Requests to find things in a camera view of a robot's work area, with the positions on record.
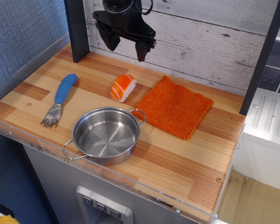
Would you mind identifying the stainless steel pot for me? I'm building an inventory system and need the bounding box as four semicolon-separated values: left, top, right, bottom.
62;107;147;166

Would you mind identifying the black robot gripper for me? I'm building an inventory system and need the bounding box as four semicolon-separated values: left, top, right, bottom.
92;0;156;62

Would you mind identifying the dark left frame post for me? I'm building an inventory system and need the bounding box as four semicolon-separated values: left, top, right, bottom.
64;0;90;63

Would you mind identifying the silver dispenser panel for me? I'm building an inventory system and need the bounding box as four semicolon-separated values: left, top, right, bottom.
76;185;134;224

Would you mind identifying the blue handled metal fork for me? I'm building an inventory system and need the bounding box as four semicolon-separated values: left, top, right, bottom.
40;74;78;127

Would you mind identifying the dark frame post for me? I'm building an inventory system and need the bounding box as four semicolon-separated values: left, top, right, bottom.
64;0;90;63
239;0;280;116

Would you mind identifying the white side cabinet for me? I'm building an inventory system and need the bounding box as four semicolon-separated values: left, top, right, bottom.
233;88;280;189

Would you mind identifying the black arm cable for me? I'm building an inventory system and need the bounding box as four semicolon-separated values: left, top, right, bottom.
133;0;154;16

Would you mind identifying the salmon sushi toy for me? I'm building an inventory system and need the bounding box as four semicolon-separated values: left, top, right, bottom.
110;74;137;103

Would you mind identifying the dark right frame post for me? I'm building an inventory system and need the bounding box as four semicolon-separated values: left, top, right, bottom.
239;0;280;116

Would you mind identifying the orange knitted napkin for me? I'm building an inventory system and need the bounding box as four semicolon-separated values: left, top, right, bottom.
133;76;213;140

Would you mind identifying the yellow black object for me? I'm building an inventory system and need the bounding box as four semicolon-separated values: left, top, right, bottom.
0;212;20;224

